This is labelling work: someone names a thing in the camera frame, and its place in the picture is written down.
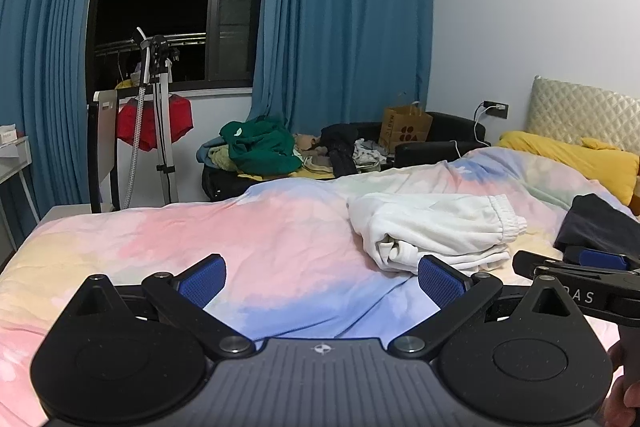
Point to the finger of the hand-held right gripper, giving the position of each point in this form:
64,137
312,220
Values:
532,262
602,259

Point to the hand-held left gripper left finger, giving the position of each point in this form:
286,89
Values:
202,281

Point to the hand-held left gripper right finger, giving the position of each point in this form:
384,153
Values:
440,282

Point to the white sweatpants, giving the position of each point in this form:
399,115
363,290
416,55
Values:
440,227

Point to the person's right hand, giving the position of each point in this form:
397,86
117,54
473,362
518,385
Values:
622,397

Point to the dark grey garment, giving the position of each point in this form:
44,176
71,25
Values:
600,222

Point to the pastel tie-dye blanket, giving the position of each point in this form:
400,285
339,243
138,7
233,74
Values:
225,237

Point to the yellow pillow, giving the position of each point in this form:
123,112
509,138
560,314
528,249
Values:
565,154

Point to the patterned white cloth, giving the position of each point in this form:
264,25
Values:
367,154

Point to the green garment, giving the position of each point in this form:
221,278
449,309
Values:
265,147

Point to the quilted beige headboard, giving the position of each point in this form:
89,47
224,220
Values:
580,112

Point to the black sofa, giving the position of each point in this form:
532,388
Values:
450,132

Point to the brown paper bag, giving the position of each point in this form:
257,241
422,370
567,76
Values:
405,129

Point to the red garment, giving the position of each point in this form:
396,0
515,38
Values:
155,122

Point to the black clothing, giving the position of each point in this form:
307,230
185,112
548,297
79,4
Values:
340,147

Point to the garment steamer stand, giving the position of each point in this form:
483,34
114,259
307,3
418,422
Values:
157,117

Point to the beige plush toy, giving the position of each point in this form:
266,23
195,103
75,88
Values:
307,144

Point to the white dressing table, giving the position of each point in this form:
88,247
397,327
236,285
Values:
12,177

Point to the tissue box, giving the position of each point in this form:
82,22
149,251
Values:
7,137

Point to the wall socket with charger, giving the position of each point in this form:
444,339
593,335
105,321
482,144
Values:
496,109

